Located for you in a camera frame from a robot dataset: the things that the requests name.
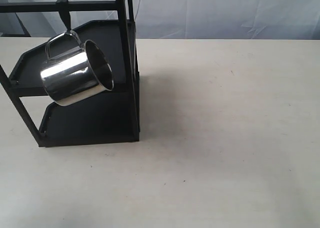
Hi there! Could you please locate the stainless steel mug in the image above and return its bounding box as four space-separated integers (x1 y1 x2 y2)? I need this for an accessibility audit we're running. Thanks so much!
40 30 115 106

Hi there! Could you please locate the black two-tier metal rack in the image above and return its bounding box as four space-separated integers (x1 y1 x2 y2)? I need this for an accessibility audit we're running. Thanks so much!
0 0 140 147

